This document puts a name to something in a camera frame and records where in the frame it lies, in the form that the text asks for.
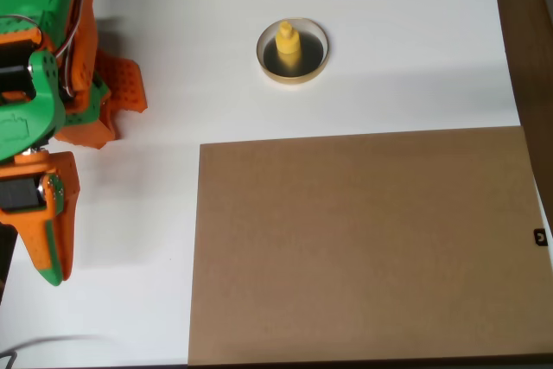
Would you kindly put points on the orange gripper black servo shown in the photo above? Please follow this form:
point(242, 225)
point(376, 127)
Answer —
point(32, 219)

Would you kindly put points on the small yellow plastic piece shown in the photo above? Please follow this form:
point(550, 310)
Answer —
point(287, 45)

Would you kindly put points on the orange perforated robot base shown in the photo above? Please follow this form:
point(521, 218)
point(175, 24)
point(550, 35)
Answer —
point(125, 84)

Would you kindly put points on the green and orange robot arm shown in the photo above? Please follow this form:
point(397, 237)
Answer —
point(43, 97)

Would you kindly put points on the round dish with dark bottom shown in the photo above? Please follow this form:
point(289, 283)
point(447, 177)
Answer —
point(294, 79)

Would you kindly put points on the brown fibreboard panel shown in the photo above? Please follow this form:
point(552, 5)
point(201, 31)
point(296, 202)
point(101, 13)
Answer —
point(367, 248)

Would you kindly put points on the small black tag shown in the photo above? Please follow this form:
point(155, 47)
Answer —
point(540, 237)

